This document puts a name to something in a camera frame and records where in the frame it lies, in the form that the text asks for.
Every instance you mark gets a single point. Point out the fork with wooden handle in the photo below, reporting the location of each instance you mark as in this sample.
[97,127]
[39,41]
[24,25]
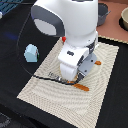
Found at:
[75,83]

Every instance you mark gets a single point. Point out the beige woven placemat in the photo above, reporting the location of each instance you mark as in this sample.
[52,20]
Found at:
[75,106]

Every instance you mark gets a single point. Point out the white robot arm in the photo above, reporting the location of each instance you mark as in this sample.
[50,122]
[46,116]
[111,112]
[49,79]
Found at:
[74,19]

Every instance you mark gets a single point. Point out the light blue toy house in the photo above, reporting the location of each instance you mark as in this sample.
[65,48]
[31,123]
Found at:
[31,53]

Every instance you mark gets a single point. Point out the beige bowl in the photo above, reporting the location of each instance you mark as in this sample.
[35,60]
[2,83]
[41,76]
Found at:
[124,18]

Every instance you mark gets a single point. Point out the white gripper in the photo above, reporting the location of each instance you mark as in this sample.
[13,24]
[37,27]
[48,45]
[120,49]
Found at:
[76,60]

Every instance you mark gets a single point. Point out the large grey pot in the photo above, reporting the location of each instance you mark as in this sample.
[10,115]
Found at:
[102,13]

